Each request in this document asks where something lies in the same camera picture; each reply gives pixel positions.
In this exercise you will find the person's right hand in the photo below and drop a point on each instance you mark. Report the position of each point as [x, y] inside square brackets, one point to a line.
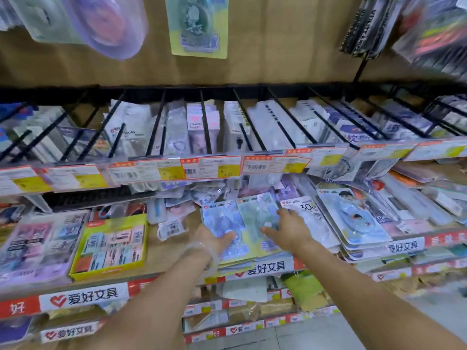
[292, 231]

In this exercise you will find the person's left hand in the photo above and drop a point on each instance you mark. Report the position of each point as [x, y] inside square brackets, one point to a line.
[204, 241]

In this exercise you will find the person's left thumb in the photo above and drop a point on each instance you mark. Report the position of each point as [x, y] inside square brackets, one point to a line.
[227, 237]

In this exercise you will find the person's right thumb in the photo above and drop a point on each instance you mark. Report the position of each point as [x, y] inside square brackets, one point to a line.
[270, 232]

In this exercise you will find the blue carded stationery packet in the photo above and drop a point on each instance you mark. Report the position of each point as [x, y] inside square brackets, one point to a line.
[219, 218]

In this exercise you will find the green carded stationery packet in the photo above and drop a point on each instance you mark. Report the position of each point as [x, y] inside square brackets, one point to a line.
[257, 211]

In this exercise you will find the person's right forearm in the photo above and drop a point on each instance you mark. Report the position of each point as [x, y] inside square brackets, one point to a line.
[365, 298]

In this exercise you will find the person's left forearm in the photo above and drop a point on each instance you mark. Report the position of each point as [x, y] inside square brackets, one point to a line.
[157, 309]

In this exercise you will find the stack of flat carded packets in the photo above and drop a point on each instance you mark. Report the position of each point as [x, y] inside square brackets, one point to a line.
[255, 261]

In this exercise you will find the red white shelf edge strip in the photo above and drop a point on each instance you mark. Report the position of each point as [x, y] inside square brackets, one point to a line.
[80, 297]
[408, 246]
[69, 330]
[266, 267]

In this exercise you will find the white correction tape packet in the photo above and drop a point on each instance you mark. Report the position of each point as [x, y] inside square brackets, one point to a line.
[315, 218]

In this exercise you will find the pile of small clear packets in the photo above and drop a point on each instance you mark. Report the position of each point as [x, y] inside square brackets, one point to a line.
[204, 193]

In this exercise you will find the white paper packet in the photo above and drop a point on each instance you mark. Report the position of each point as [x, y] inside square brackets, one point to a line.
[246, 287]

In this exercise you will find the small white labelled packet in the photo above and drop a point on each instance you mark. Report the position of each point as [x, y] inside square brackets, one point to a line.
[171, 229]

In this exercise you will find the light green paper packet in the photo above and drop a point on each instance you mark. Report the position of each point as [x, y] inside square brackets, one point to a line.
[304, 289]

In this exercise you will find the row of shelf price tags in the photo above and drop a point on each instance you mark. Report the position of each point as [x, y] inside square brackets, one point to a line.
[211, 167]

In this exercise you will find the blue cartoon correction tape packet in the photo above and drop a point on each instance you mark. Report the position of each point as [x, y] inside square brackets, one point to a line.
[352, 215]

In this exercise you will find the clear ruler packet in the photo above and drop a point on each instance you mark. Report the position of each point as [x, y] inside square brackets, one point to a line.
[346, 170]

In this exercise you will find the red black scissors packet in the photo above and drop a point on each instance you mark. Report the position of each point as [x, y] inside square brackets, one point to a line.
[120, 210]

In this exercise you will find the yellow box of stationery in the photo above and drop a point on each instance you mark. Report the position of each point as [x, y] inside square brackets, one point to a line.
[109, 247]

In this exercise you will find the pile of assorted stationery packets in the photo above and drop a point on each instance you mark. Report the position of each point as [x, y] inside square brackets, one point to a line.
[419, 193]

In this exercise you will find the purple plastic-wrapped sticker pack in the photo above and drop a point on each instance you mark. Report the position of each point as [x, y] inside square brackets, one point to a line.
[36, 247]

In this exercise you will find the green hanging figure packet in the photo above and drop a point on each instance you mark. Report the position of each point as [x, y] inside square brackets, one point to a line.
[197, 25]

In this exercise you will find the bunch of black hanging packets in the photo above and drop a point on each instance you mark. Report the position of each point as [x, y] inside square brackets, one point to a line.
[368, 25]

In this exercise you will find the purple translucent hanging packet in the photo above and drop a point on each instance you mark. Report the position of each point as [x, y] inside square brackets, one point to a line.
[109, 21]

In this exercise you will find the bunch of colourful hanging packets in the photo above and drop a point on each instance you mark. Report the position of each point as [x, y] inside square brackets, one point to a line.
[434, 36]

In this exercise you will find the grey clear hanging packet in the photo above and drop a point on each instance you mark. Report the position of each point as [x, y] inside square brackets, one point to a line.
[40, 16]

